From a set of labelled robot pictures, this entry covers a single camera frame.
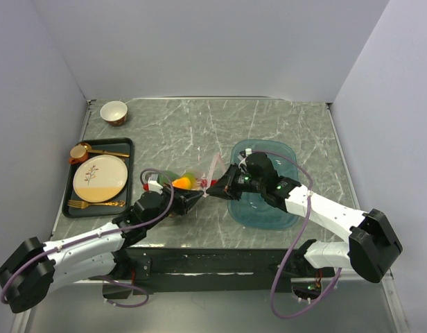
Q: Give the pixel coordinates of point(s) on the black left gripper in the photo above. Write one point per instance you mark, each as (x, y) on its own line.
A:
(184, 200)

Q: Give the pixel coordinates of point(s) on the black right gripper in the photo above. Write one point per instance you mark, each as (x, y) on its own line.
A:
(226, 186)

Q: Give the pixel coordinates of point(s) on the orange green mango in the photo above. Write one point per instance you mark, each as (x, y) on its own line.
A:
(183, 183)

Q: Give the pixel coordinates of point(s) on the red chili pepper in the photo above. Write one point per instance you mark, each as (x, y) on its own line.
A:
(206, 183)

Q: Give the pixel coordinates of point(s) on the clear zip top bag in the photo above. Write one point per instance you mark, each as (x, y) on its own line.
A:
(217, 161)

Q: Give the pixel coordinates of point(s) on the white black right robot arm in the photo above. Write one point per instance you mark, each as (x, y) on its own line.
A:
(369, 245)

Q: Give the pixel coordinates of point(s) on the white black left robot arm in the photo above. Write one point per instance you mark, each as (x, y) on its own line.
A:
(35, 269)

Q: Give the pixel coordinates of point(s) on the translucent blue plastic container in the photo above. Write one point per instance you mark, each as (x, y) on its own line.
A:
(251, 210)

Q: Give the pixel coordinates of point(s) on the black rectangular tray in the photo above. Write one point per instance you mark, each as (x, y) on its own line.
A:
(119, 145)

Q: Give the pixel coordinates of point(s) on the cream plate with leaf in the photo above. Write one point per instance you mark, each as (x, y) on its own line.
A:
(100, 178)

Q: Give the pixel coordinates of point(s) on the gold fork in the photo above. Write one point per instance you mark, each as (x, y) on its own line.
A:
(79, 204)

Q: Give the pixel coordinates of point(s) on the gold spoon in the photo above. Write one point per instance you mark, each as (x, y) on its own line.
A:
(89, 149)

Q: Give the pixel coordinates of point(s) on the white bowl brown outside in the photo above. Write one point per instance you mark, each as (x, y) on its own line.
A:
(114, 113)

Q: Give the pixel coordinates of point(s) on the small orange cup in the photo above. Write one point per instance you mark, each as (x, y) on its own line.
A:
(78, 154)

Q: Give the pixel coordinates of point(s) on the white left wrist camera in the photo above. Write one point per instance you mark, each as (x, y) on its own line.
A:
(153, 184)

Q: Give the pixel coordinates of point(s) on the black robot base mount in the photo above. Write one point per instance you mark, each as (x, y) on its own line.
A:
(197, 269)

